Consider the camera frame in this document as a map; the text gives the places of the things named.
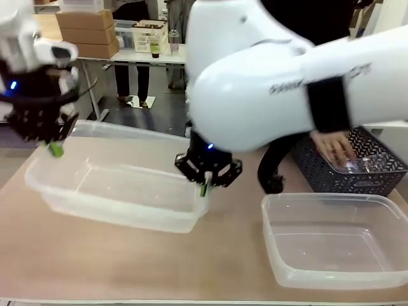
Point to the clear plastic bottle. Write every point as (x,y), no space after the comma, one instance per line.
(360,165)

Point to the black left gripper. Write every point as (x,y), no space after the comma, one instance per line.
(35,108)

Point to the clear empty plastic cup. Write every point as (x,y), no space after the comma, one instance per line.
(174,43)

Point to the person's left forearm black sleeve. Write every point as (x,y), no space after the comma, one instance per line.
(328,105)

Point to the clear storage box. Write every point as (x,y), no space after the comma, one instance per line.
(123,33)

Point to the small clear plastic container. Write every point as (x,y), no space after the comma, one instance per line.
(331,242)

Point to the background person dark trousers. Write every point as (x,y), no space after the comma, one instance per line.
(130,79)

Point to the white background table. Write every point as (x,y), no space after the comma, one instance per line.
(134,57)

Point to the white slotted crate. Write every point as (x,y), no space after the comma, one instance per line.
(150,35)

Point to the large clear plastic container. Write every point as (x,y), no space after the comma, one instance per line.
(121,181)

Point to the person's left hand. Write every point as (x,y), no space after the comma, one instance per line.
(331,143)

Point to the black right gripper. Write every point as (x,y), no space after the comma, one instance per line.
(207,153)

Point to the medium cardboard box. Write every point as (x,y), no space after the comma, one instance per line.
(89,35)

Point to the background person grey trousers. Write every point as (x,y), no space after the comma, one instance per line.
(177,63)

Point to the small cardboard box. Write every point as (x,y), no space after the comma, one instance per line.
(99,50)

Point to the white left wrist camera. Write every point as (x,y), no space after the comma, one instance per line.
(57,51)

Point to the cup with green drink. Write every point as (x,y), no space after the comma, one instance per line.
(155,48)

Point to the large cardboard box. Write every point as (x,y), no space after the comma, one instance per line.
(86,19)

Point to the dark woven plastic basket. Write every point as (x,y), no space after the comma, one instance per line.
(318,172)

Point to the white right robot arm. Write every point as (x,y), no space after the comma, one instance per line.
(255,79)

